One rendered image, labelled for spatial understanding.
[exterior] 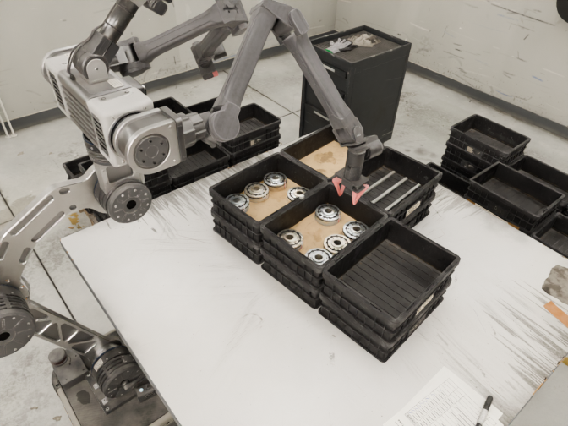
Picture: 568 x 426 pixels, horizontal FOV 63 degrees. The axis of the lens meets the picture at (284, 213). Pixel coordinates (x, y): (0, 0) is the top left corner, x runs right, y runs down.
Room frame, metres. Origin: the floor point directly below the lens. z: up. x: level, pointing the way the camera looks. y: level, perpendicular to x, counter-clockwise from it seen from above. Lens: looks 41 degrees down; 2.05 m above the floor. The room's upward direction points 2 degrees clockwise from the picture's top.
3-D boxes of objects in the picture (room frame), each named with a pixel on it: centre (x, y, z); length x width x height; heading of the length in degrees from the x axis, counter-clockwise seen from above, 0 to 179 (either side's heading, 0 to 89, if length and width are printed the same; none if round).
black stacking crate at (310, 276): (1.27, -0.15, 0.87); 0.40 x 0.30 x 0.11; 137
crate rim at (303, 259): (1.27, -0.15, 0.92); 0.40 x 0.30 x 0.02; 137
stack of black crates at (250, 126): (2.58, 0.28, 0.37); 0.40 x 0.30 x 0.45; 131
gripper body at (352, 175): (1.24, -0.22, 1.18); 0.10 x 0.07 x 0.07; 47
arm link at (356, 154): (1.24, -0.23, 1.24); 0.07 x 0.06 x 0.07; 130
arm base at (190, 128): (1.00, 0.26, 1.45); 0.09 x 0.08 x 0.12; 41
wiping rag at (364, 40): (3.28, -0.52, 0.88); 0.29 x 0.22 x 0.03; 131
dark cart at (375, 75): (3.17, -0.46, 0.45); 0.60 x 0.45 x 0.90; 131
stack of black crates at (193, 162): (2.31, 0.59, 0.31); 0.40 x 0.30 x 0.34; 131
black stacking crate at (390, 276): (1.07, -0.37, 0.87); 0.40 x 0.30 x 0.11; 137
